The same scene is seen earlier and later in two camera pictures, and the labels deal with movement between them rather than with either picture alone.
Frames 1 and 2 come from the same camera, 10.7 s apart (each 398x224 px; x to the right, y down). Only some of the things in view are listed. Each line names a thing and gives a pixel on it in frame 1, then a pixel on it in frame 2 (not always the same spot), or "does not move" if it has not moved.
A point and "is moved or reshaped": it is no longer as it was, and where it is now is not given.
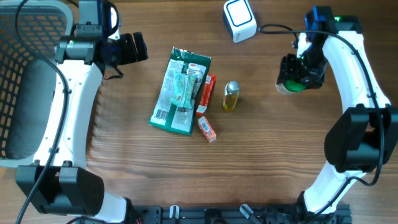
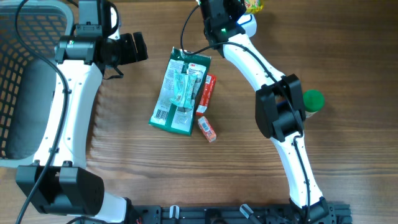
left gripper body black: [128, 52] does not move
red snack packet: [209, 84] does not move
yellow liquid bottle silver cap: [231, 95] -> [254, 6]
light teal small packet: [184, 84] does not move
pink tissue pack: [207, 129] does not move
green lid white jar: [290, 86] is moved or reshaped
